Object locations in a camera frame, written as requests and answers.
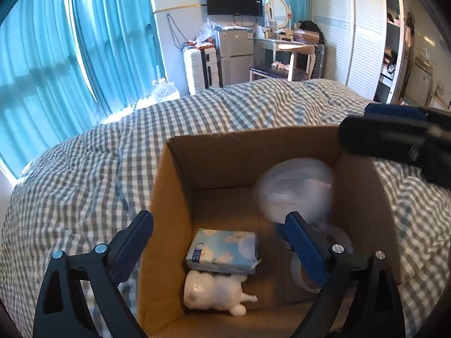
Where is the black bag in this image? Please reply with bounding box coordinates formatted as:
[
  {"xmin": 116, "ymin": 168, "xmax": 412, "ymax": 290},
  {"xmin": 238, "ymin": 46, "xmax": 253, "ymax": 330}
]
[{"xmin": 298, "ymin": 20, "xmax": 323, "ymax": 35}]

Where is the white suitcase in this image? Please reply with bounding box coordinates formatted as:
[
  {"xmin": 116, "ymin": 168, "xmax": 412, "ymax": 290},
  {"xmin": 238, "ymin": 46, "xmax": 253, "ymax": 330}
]
[{"xmin": 183, "ymin": 46, "xmax": 221, "ymax": 95}]

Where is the blue window curtain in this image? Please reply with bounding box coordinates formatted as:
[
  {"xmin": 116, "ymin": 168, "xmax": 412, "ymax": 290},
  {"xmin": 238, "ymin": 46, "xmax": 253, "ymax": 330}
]
[{"xmin": 0, "ymin": 0, "xmax": 167, "ymax": 180}]

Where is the silver mini fridge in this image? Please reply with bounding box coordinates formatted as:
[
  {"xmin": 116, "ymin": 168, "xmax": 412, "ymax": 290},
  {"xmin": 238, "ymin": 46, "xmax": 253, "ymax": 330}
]
[{"xmin": 215, "ymin": 28, "xmax": 255, "ymax": 88}]

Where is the clear tape roll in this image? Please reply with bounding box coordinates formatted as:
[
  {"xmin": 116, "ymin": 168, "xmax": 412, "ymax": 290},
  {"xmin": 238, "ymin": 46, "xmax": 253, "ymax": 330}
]
[{"xmin": 291, "ymin": 226, "xmax": 353, "ymax": 293}]

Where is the clear plastic bag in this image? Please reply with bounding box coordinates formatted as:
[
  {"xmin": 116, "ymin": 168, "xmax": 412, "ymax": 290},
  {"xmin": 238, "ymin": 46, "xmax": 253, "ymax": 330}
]
[{"xmin": 195, "ymin": 19, "xmax": 222, "ymax": 45}]

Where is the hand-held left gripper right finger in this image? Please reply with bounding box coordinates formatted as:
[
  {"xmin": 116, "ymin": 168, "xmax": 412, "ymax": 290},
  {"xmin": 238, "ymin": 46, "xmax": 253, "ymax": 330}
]
[{"xmin": 277, "ymin": 211, "xmax": 406, "ymax": 338}]

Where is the white louvred wardrobe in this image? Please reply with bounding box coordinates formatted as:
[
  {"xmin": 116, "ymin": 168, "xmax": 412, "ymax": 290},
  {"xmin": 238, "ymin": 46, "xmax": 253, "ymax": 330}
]
[{"xmin": 310, "ymin": 0, "xmax": 406, "ymax": 103}]

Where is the black cushioned stool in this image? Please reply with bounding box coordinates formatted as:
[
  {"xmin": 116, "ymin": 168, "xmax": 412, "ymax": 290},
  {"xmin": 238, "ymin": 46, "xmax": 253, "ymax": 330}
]
[{"xmin": 249, "ymin": 65, "xmax": 309, "ymax": 83}]

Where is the checked bed blanket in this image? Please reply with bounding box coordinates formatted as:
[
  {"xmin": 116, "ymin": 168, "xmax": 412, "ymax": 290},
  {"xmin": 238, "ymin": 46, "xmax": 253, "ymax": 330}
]
[{"xmin": 0, "ymin": 77, "xmax": 451, "ymax": 338}]

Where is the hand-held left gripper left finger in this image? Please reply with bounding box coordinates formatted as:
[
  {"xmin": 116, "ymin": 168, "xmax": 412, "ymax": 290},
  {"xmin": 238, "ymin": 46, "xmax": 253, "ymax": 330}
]
[{"xmin": 33, "ymin": 210, "xmax": 154, "ymax": 338}]

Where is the clear plastic bowl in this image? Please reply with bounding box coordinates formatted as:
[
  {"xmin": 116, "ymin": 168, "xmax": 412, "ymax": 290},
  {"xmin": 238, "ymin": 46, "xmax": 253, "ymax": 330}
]
[{"xmin": 254, "ymin": 158, "xmax": 335, "ymax": 224}]

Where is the oval vanity mirror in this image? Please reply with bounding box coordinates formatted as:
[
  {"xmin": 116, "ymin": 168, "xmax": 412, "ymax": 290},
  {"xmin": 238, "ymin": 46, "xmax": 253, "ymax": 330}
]
[{"xmin": 266, "ymin": 0, "xmax": 291, "ymax": 31}]

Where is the white plastic bag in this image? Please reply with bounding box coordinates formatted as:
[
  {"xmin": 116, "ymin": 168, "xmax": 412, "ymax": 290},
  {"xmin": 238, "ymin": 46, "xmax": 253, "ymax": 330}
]
[{"xmin": 151, "ymin": 78, "xmax": 181, "ymax": 103}]

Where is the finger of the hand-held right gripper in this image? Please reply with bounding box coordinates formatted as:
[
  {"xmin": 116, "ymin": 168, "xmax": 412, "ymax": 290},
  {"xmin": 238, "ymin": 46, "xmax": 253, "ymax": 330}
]
[
  {"xmin": 364, "ymin": 103, "xmax": 428, "ymax": 123},
  {"xmin": 339, "ymin": 114, "xmax": 443, "ymax": 165}
]

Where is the dark suitcase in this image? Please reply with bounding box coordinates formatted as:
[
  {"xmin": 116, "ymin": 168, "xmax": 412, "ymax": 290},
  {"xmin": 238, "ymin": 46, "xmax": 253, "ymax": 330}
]
[{"xmin": 313, "ymin": 43, "xmax": 327, "ymax": 79}]

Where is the white plush toy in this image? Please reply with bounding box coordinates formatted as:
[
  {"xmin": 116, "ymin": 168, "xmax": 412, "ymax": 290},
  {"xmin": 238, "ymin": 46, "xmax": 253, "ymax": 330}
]
[{"xmin": 183, "ymin": 270, "xmax": 258, "ymax": 317}]

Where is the dark wall cable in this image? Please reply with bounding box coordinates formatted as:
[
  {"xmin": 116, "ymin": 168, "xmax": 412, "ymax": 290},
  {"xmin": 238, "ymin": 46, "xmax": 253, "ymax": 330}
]
[{"xmin": 167, "ymin": 13, "xmax": 188, "ymax": 49}]

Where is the brown cardboard box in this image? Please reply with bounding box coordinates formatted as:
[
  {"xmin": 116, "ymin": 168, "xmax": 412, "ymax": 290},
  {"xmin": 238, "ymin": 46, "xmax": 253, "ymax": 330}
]
[{"xmin": 137, "ymin": 124, "xmax": 404, "ymax": 338}]

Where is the white dressing table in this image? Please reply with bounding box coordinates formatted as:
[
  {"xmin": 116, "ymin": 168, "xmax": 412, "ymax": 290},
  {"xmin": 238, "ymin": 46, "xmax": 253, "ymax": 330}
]
[{"xmin": 254, "ymin": 37, "xmax": 316, "ymax": 81}]

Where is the blue tissue pack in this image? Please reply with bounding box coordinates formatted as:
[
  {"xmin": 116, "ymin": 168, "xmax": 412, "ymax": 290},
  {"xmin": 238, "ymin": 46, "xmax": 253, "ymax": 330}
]
[{"xmin": 185, "ymin": 229, "xmax": 262, "ymax": 275}]

